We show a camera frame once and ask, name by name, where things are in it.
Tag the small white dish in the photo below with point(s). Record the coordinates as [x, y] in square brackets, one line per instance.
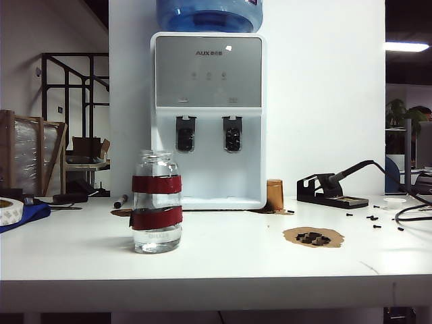
[395, 204]

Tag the large brown paper patch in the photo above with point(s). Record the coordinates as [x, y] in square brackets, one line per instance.
[290, 236]

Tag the grey metal pole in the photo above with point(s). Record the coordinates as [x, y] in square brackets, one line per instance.
[408, 152]

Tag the blue water jug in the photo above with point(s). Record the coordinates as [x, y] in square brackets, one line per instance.
[209, 17]

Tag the dark desk equipment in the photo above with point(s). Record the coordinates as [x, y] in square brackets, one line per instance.
[423, 182]

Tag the white tape roll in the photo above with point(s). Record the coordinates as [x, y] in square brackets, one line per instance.
[10, 214]

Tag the black marker pen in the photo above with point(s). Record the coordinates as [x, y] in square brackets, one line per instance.
[119, 203]

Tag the black soldering iron stand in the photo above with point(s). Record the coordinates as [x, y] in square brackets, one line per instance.
[324, 199]

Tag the brown cylindrical cup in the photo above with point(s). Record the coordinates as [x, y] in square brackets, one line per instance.
[275, 195]

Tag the black soldering iron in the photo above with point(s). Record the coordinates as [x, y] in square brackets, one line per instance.
[351, 168]

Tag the white AUX water dispenser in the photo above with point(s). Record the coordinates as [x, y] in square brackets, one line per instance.
[209, 67]

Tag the black stair railing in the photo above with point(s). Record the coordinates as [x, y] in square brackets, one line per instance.
[44, 84]

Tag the rectangular ceiling light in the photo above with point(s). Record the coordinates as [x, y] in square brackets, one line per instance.
[405, 46]

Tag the grey monitor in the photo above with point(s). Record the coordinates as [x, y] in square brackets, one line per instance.
[425, 145]

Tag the green potted plant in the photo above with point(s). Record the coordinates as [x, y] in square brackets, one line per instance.
[396, 109]

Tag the blue chair back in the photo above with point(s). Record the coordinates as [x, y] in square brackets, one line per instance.
[391, 175]

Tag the small brown paper patch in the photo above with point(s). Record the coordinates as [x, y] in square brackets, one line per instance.
[119, 212]

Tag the blue cloth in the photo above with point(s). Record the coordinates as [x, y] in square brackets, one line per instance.
[33, 212]

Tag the clear bottle with red belts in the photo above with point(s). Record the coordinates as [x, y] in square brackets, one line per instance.
[155, 184]

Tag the wooden workbench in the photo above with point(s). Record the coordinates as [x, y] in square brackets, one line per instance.
[84, 166]

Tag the brown cardboard box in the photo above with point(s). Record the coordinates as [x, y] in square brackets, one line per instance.
[86, 145]

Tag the small grey black tool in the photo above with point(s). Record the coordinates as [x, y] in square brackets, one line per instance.
[33, 200]

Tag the pile of black pieces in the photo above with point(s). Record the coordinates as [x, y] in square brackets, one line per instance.
[314, 239]

